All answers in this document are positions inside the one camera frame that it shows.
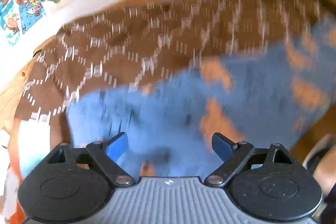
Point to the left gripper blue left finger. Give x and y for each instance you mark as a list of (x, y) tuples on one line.
[(105, 156)]

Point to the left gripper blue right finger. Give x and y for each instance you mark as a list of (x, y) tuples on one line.
[(234, 156)]

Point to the blue pyjama pants orange print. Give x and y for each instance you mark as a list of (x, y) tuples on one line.
[(273, 98)]

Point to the colourful patchwork bedsheet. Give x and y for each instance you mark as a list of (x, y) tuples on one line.
[(30, 141)]

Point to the brown PF patterned blanket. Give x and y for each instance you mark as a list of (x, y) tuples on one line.
[(138, 45)]

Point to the blue cartoon wall drawing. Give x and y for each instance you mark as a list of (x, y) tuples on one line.
[(17, 17)]

